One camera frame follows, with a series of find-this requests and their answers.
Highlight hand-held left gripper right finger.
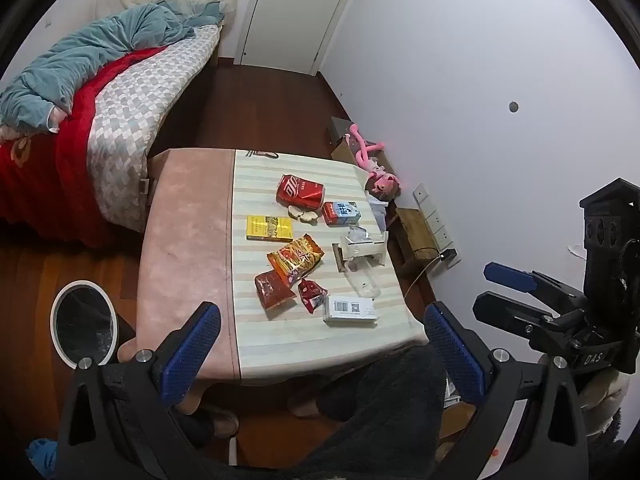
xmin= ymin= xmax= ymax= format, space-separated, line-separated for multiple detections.
xmin=422 ymin=301 xmax=589 ymax=480

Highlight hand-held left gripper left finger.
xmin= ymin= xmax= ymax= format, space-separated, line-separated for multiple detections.
xmin=57 ymin=301 xmax=223 ymax=480

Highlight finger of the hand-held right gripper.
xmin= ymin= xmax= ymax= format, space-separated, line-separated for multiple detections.
xmin=483 ymin=262 xmax=587 ymax=311
xmin=472 ymin=291 xmax=563 ymax=342

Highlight white round trash bin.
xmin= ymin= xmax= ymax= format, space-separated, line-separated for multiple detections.
xmin=50 ymin=280 xmax=119 ymax=368

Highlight red snack bag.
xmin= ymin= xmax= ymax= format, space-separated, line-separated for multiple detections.
xmin=254 ymin=270 xmax=297 ymax=318

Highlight white barcode box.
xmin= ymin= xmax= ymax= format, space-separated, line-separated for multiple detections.
xmin=322 ymin=295 xmax=378 ymax=326

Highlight small red wrapper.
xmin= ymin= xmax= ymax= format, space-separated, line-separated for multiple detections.
xmin=298 ymin=278 xmax=329 ymax=313

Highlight orange snack bag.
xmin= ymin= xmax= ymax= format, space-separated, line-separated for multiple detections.
xmin=266 ymin=234 xmax=326 ymax=281

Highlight white tissue box holder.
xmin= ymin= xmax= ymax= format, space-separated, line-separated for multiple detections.
xmin=332 ymin=226 xmax=390 ymax=273

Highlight yellow box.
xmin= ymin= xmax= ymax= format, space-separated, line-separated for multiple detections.
xmin=246 ymin=215 xmax=294 ymax=242

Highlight blue milk carton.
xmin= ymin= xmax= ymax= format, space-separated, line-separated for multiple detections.
xmin=321 ymin=201 xmax=362 ymax=227

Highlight beige slipper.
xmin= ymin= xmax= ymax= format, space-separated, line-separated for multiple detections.
xmin=287 ymin=389 xmax=327 ymax=419
xmin=170 ymin=402 xmax=241 ymax=448

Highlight person's dark fleece pants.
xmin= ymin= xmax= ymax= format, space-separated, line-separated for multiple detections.
xmin=300 ymin=346 xmax=449 ymax=480

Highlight striped tablecloth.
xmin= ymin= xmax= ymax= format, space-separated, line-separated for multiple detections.
xmin=231 ymin=150 xmax=430 ymax=381

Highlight pink tablecloth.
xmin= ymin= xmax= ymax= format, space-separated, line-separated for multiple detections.
xmin=136 ymin=147 xmax=244 ymax=382

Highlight white cloth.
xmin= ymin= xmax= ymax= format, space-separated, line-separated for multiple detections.
xmin=367 ymin=192 xmax=391 ymax=232

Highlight pink plush toy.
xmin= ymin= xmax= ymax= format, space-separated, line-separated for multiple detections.
xmin=348 ymin=123 xmax=402 ymax=196

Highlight blue cloth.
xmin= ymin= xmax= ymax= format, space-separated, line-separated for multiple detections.
xmin=25 ymin=437 xmax=59 ymax=476

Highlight crushed red can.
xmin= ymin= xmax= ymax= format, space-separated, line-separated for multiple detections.
xmin=276 ymin=174 xmax=327 ymax=210

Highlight cardboard box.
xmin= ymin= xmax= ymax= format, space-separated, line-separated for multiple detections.
xmin=327 ymin=117 xmax=396 ymax=172

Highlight red blanket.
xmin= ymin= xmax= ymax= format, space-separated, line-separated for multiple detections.
xmin=0 ymin=45 xmax=171 ymax=249

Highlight bed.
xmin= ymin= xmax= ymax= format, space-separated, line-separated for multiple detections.
xmin=0 ymin=0 xmax=239 ymax=249

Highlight checkered quilt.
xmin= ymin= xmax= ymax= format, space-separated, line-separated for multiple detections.
xmin=87 ymin=25 xmax=221 ymax=234

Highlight teal blanket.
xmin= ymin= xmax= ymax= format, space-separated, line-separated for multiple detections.
xmin=0 ymin=2 xmax=224 ymax=134

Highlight white door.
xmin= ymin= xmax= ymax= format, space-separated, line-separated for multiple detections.
xmin=234 ymin=0 xmax=369 ymax=77

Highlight thin yellow cable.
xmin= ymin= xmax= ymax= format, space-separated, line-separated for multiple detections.
xmin=402 ymin=254 xmax=447 ymax=302

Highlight white wall socket strip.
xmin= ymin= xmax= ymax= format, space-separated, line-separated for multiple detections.
xmin=412 ymin=183 xmax=459 ymax=267

